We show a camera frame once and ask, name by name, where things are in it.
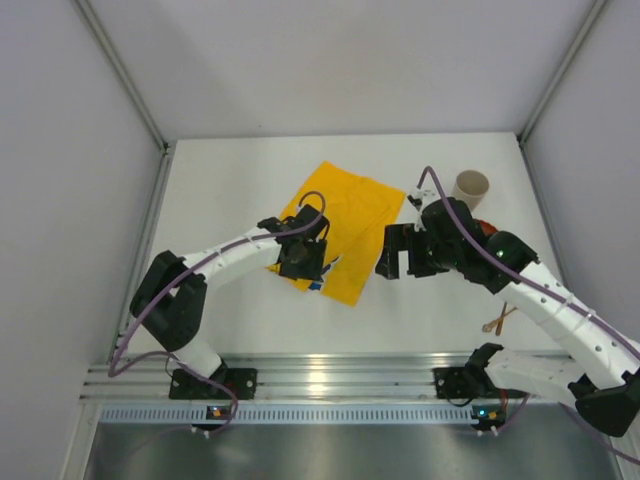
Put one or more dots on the aluminium mounting rail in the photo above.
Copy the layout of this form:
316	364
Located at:
313	377

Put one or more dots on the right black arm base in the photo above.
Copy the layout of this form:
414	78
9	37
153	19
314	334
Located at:
460	385

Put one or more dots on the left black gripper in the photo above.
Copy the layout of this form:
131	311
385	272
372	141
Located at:
304	265

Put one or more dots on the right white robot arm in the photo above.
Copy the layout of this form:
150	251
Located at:
600	378

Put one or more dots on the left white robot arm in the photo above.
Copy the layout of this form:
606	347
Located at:
171	298

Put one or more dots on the gold fork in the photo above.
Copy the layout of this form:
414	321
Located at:
488	327

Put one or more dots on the gold spoon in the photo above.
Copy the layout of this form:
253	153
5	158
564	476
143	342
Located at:
499	321

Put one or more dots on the beige paper cup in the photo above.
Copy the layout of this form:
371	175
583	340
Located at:
470	187

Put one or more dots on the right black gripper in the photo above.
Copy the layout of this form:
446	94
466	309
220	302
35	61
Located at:
413	257

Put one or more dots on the yellow pikachu placemat cloth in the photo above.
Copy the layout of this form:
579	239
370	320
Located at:
358	209

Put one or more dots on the red-brown plastic plate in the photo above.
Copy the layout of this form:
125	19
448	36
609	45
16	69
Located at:
487	228

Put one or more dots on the slotted grey cable duct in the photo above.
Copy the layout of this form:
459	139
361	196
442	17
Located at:
301	414

